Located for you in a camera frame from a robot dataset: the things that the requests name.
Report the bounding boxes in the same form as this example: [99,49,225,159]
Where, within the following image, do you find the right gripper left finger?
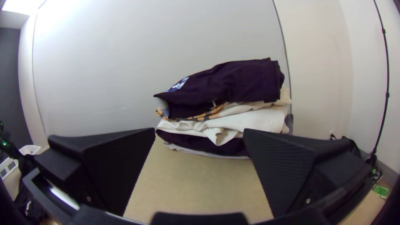
[33,127,156,217]

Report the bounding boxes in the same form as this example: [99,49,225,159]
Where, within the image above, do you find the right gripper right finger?
[243,127,373,218]

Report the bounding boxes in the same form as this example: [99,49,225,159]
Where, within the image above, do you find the black t-shirt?
[14,180,48,224]

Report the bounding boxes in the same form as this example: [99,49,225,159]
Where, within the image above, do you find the white laundry basket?
[0,145,42,200]

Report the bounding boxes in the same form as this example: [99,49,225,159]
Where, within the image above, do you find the pile of folded clothes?
[153,57,294,160]

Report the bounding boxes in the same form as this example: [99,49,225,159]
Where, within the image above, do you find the black tripod stand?
[365,0,390,168]

